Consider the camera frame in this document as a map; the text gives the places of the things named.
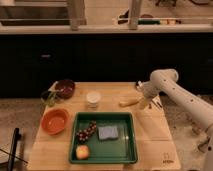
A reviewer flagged green plastic tray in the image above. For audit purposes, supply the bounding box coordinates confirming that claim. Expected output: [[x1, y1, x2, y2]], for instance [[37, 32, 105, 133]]
[[69, 112, 138, 164]]

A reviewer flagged left wooden post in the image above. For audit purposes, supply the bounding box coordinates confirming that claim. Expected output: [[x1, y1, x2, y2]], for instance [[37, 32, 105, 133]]
[[67, 0, 87, 31]]

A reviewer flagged red grape bunch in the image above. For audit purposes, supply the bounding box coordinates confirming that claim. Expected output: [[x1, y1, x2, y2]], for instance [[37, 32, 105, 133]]
[[76, 121, 97, 143]]

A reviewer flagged yellow banana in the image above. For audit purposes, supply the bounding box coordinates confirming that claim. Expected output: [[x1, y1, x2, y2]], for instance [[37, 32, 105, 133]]
[[119, 98, 140, 107]]

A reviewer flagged orange-red bowl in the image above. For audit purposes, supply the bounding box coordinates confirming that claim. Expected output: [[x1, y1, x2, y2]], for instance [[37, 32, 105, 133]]
[[41, 109, 69, 135]]

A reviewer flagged wooden post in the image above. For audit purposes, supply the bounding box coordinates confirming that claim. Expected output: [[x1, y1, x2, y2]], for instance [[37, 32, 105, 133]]
[[128, 0, 142, 30], [67, 0, 87, 31]]

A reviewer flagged white cup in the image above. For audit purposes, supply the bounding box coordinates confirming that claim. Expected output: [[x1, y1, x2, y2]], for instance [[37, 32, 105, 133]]
[[86, 91, 101, 108]]

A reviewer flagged white handled tool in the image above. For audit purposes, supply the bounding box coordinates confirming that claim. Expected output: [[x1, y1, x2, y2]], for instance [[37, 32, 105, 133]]
[[135, 81, 162, 109]]

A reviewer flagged dark maroon bowl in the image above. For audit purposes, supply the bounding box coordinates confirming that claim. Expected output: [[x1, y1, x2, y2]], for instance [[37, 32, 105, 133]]
[[55, 79, 75, 99]]

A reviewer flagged green leafy vegetable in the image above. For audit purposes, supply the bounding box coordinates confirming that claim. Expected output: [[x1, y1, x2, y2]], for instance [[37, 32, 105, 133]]
[[40, 90, 59, 107]]

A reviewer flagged blue sponge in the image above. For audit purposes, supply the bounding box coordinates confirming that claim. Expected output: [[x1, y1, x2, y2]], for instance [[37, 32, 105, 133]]
[[98, 126, 118, 140]]

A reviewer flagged right wooden post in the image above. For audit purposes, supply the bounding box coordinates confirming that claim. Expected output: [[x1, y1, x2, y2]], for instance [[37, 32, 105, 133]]
[[128, 0, 142, 30]]

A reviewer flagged red yellow apple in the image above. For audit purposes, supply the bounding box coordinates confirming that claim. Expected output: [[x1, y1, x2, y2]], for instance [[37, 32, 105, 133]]
[[76, 145, 90, 160]]

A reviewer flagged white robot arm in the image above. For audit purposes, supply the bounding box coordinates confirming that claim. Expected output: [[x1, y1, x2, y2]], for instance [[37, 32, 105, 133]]
[[138, 69, 213, 171]]

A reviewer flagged black stand post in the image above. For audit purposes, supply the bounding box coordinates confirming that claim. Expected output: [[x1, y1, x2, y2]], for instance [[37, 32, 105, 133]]
[[7, 128, 21, 171]]

